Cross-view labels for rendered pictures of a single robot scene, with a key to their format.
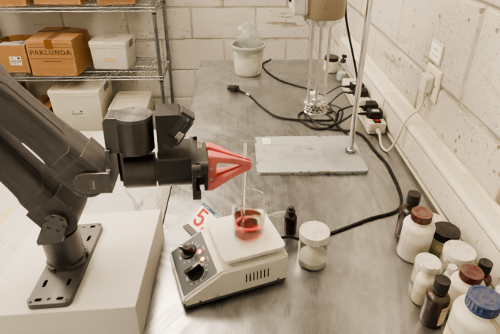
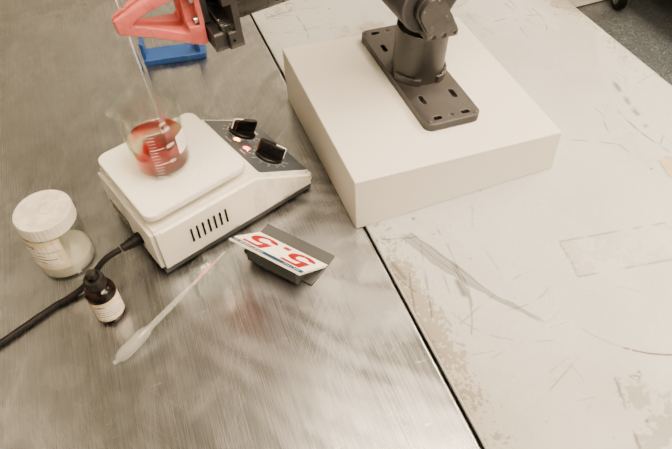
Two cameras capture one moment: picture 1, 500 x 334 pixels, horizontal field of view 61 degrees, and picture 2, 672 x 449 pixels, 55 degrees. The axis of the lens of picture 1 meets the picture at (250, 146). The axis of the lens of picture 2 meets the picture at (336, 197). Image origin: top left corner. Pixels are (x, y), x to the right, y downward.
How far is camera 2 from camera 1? 1.16 m
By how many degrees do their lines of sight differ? 102
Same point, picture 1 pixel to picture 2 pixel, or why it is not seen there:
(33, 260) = (472, 72)
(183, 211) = (357, 296)
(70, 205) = not seen: outside the picture
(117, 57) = not seen: outside the picture
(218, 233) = (215, 147)
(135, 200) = (484, 294)
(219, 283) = not seen: hidden behind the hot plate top
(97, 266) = (371, 78)
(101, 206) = (538, 256)
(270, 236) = (123, 164)
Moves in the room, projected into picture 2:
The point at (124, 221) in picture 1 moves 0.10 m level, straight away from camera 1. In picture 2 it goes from (401, 147) to (469, 197)
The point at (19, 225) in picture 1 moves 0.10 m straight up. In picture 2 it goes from (629, 175) to (656, 109)
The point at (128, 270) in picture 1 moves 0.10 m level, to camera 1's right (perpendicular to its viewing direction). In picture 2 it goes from (324, 80) to (244, 99)
